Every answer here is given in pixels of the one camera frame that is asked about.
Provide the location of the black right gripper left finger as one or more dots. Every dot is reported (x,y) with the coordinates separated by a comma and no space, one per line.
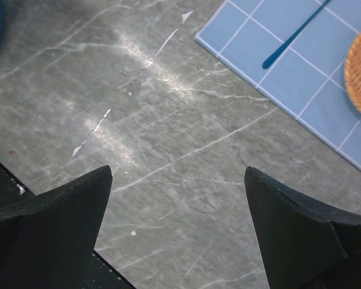
(47,241)

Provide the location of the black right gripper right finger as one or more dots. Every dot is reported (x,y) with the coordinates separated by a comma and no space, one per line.
(304,242)

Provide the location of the blue checked placemat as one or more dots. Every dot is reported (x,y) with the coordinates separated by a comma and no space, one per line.
(293,52)

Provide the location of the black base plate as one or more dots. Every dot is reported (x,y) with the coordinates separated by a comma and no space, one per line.
(100,274)

